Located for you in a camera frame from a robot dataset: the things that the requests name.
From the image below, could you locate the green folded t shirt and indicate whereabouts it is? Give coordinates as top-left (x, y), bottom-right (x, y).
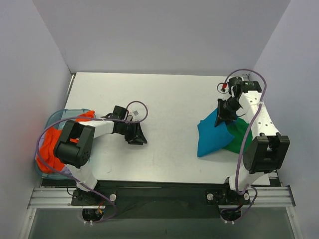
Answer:
top-left (223, 118), bottom-right (249, 154)

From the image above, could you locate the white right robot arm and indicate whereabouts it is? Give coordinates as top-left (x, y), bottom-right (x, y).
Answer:
top-left (215, 76), bottom-right (290, 203)

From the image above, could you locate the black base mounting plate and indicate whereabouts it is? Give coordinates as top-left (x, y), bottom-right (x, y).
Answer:
top-left (71, 181), bottom-right (250, 221)

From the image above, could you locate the orange t shirt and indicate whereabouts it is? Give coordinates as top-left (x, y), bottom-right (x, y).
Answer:
top-left (36, 110), bottom-right (95, 174)

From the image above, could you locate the clear blue plastic bin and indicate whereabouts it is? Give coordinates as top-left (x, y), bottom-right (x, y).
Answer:
top-left (35, 109), bottom-right (90, 180)

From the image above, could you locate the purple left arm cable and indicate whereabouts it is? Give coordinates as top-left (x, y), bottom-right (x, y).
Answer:
top-left (36, 101), bottom-right (150, 224)

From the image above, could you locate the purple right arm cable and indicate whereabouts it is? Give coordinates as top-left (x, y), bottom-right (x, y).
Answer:
top-left (223, 68), bottom-right (269, 223)

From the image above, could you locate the teal blue t shirt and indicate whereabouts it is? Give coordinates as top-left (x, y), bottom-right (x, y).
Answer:
top-left (197, 109), bottom-right (235, 157)

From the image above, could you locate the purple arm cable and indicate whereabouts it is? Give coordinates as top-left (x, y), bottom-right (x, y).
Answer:
top-left (223, 68), bottom-right (269, 223)
top-left (36, 101), bottom-right (150, 224)

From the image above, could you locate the aluminium frame rail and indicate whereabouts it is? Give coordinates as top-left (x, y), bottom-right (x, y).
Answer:
top-left (27, 73), bottom-right (296, 210)

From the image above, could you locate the lavender t shirt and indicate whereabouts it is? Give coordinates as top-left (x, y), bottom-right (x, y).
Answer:
top-left (36, 128), bottom-right (71, 177)

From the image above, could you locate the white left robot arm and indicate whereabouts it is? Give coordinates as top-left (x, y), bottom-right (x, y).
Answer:
top-left (53, 106), bottom-right (149, 205)

